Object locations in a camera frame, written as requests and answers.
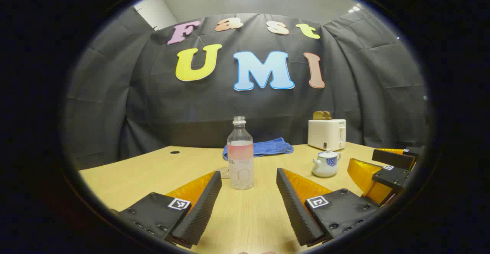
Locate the brown toast slices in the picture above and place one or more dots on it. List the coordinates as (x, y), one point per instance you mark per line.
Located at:
(321, 115)

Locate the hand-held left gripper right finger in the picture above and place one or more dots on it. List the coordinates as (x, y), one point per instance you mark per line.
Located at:
(293, 208)

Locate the ceiling light panel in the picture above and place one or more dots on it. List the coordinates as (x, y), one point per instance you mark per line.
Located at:
(355, 8)

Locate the white toaster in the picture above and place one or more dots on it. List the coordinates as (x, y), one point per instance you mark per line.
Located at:
(325, 133)

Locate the clear plastic water bottle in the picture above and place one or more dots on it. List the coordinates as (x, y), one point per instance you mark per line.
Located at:
(240, 162)

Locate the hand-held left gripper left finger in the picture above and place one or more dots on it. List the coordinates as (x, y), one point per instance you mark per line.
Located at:
(201, 212)

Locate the white blue-flower teacup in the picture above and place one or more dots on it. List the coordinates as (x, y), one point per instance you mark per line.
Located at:
(325, 168)

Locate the round beige coaster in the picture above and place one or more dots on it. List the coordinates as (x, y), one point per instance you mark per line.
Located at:
(224, 173)

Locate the black backdrop cloth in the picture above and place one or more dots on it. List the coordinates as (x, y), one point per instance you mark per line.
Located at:
(191, 108)

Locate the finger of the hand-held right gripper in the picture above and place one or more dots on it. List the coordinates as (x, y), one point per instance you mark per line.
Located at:
(394, 158)
(392, 177)

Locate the blue towel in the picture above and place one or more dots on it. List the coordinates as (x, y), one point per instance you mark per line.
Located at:
(270, 147)

